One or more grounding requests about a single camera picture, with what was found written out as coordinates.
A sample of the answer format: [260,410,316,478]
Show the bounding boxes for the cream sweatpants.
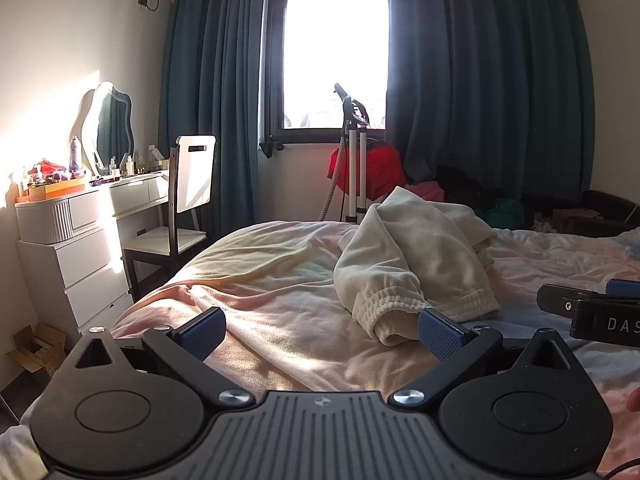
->
[333,186,501,347]

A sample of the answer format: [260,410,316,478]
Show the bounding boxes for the green cloth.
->
[475,197,523,228]

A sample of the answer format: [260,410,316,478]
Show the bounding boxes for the wavy white framed mirror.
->
[75,81,136,177]

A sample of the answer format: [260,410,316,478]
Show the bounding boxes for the braided steamer hose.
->
[319,130,351,222]

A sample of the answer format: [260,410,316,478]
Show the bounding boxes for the red cloth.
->
[327,142,406,198]

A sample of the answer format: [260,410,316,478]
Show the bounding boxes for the orange tray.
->
[27,180,87,204]

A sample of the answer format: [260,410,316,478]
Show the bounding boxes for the white ribbed storage box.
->
[15,191,112,245]

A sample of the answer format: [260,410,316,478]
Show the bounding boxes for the teal curtain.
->
[385,0,598,201]
[157,0,288,251]

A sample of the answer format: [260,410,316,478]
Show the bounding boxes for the white chest of drawers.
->
[15,227,133,335]

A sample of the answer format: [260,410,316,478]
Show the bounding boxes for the red pouch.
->
[32,160,68,178]

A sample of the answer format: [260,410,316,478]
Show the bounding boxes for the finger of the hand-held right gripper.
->
[606,278,640,297]
[537,284,608,318]

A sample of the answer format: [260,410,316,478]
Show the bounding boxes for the dark sofa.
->
[520,190,640,238]

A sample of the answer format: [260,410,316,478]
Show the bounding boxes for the garment steamer stand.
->
[332,82,373,226]

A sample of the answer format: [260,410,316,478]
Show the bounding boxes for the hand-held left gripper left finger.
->
[50,306,253,409]

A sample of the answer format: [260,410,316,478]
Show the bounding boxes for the white vanity table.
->
[90,169,172,221]

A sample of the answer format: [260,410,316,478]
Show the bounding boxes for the black cable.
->
[602,460,640,480]

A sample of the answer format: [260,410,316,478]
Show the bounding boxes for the white chair with black frame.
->
[122,135,217,301]

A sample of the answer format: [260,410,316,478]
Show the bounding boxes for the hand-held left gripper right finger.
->
[391,308,591,409]

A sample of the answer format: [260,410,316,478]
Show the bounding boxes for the cardboard box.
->
[6,324,68,376]

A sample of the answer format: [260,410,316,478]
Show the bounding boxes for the dark framed window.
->
[260,0,401,146]

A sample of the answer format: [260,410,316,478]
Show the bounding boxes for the brown box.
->
[550,208,601,233]

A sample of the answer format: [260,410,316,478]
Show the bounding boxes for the black cloth pile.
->
[435,165,501,211]

